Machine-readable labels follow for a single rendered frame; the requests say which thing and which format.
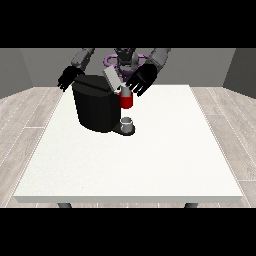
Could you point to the small grey cup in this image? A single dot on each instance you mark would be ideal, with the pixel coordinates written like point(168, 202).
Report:
point(126, 123)

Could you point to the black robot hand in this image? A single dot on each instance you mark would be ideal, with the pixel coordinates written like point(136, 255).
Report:
point(144, 78)
point(68, 77)

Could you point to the pale grey machine lid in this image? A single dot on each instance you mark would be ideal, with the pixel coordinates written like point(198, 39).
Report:
point(112, 77)

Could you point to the dark table leg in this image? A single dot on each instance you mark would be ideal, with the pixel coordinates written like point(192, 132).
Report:
point(191, 205)
point(64, 205)

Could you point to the small grey coffee pod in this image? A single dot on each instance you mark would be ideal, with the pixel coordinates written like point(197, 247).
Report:
point(124, 90)

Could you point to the red pod holder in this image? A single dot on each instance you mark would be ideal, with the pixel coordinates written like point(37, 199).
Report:
point(126, 99)

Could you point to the black coffee machine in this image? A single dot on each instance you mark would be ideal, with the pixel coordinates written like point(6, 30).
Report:
point(96, 105)

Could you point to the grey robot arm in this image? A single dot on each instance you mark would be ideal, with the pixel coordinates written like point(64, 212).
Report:
point(81, 58)
point(158, 56)

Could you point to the grey robot trunk purple rings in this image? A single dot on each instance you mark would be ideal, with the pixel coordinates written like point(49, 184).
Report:
point(124, 60)

